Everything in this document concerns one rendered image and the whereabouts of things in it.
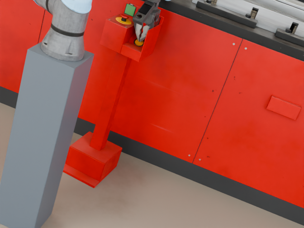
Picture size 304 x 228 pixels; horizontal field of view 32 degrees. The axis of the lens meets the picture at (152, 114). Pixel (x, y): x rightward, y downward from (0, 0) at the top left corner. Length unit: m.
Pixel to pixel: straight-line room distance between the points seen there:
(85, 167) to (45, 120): 0.72
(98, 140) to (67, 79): 0.81
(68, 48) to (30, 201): 0.65
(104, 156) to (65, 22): 0.96
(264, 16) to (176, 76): 0.51
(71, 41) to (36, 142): 0.41
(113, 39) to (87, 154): 0.59
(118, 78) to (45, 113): 0.61
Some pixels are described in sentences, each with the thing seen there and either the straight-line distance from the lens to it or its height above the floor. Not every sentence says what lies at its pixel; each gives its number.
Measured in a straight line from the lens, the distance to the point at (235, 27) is 2.50.
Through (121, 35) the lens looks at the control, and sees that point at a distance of 2.29.
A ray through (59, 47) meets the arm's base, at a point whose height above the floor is 0.82.
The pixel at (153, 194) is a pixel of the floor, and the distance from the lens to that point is 2.64.
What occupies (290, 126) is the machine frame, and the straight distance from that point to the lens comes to 2.65.
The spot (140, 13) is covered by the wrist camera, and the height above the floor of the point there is 0.87.
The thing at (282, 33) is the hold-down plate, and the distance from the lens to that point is 2.56.
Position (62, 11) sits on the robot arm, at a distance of 1.78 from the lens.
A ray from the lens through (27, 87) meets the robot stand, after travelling 1.89.
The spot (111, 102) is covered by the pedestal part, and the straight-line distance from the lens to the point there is 2.46.
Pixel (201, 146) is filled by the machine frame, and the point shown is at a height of 0.22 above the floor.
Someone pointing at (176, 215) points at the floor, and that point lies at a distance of 2.57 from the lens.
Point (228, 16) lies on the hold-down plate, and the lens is 2.56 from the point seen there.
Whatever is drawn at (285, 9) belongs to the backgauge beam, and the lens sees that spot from 2.86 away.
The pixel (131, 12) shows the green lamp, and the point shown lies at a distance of 2.42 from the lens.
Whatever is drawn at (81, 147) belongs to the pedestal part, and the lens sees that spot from 2.59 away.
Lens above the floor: 1.52
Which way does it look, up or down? 27 degrees down
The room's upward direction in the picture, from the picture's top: 19 degrees clockwise
